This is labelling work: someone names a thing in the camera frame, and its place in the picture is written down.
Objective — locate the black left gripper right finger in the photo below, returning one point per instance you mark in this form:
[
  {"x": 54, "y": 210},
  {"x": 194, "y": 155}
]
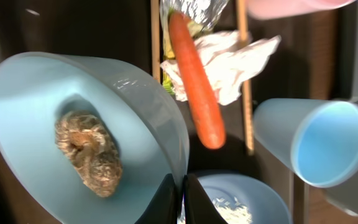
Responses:
[{"x": 198, "y": 207}]

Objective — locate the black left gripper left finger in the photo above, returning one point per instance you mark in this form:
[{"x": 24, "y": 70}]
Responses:
[{"x": 163, "y": 207}]

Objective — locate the pile of white rice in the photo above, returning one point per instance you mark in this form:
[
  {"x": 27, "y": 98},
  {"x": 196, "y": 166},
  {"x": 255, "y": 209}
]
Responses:
[{"x": 232, "y": 210}]

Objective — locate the dark blue plate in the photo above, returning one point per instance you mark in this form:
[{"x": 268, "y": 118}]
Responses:
[{"x": 264, "y": 204}]

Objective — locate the brown dried mushroom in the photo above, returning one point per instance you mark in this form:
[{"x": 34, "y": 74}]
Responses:
[{"x": 86, "y": 143}]

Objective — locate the light blue plastic bowl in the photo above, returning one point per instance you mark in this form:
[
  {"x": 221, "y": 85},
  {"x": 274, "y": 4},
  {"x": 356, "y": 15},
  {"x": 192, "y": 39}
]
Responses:
[{"x": 37, "y": 88}]

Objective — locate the orange carrot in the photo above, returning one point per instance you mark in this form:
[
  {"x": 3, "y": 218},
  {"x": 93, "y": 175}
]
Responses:
[{"x": 203, "y": 104}]

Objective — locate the light blue plastic cup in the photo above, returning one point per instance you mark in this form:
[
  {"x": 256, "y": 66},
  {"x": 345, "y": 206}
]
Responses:
[{"x": 316, "y": 139}]

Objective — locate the crumpled white paper napkin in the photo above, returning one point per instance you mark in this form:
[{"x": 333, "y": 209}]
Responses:
[{"x": 227, "y": 66}]

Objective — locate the dark brown serving tray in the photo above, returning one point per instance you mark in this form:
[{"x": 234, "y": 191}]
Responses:
[{"x": 304, "y": 66}]

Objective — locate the crumpled foil snack wrapper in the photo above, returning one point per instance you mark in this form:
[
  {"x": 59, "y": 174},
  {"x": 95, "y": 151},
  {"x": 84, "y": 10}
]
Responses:
[{"x": 202, "y": 16}]

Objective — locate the wooden chopstick right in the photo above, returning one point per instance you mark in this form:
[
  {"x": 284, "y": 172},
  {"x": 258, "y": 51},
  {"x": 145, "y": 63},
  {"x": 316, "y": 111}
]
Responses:
[{"x": 242, "y": 27}]

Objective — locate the wooden chopstick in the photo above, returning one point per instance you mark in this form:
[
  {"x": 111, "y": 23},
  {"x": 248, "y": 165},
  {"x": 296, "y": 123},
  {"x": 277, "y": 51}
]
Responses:
[
  {"x": 242, "y": 27},
  {"x": 155, "y": 39}
]

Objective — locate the wooden chopstick left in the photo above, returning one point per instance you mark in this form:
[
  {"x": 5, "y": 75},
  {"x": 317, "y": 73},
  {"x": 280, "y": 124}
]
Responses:
[{"x": 155, "y": 39}]

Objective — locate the pink plastic cup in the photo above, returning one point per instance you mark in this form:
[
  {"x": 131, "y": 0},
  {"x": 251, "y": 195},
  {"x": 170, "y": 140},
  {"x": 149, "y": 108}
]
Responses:
[{"x": 275, "y": 9}]

